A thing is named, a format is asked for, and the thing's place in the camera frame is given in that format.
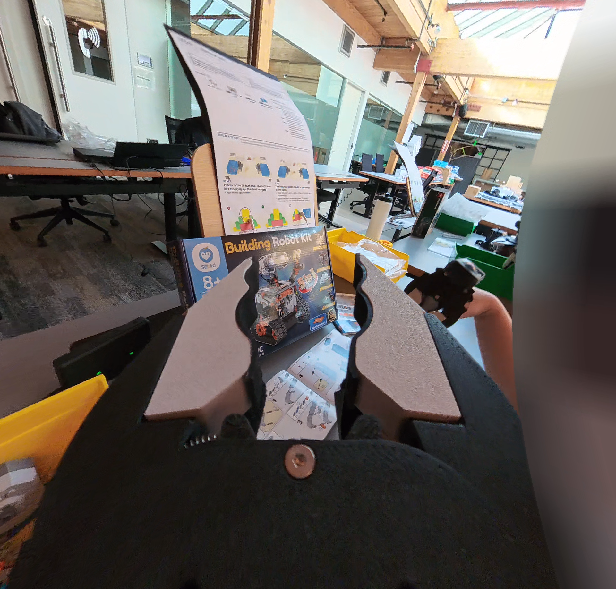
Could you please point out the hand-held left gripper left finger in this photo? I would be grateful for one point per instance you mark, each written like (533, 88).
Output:
(207, 358)

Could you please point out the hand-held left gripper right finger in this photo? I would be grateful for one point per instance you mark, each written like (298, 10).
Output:
(404, 358)

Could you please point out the yellow plastic bin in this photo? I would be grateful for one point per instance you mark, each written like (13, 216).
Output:
(48, 420)
(341, 254)

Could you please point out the pile of building pieces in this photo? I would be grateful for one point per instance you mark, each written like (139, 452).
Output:
(14, 541)

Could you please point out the person's right forearm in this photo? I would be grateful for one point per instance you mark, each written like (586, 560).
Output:
(498, 338)

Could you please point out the wood-edged office desk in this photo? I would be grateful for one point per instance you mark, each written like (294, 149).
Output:
(48, 165)
(337, 173)
(423, 252)

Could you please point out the small printed leaflet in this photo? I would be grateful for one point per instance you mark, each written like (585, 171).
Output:
(347, 312)

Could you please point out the black carton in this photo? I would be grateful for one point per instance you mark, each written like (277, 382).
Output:
(428, 213)

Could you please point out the clear plastic bag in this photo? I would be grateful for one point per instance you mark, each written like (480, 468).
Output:
(380, 257)

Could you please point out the blue robot kit box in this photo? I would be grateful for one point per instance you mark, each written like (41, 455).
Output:
(207, 262)

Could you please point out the white water bottle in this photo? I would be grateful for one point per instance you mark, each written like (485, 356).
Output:
(379, 218)

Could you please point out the building instruction booklet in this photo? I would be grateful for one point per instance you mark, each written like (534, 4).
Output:
(303, 396)

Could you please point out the small black device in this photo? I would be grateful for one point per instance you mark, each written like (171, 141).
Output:
(101, 353)

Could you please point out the black office chair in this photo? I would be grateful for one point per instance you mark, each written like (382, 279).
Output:
(185, 129)
(67, 218)

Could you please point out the black laptop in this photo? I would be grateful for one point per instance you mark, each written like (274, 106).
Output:
(144, 156)

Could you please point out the printed instruction sheet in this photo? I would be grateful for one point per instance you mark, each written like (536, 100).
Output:
(255, 132)

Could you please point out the large grey motor block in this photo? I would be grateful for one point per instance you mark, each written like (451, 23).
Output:
(17, 492)

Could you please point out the red ceiling pipe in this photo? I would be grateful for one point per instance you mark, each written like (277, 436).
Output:
(519, 5)

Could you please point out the dark jacket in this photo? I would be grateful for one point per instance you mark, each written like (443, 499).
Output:
(24, 120)

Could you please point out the white sliding door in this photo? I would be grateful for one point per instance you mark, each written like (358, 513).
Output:
(86, 45)

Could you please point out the wooden post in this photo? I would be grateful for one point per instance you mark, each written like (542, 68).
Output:
(263, 21)
(411, 117)

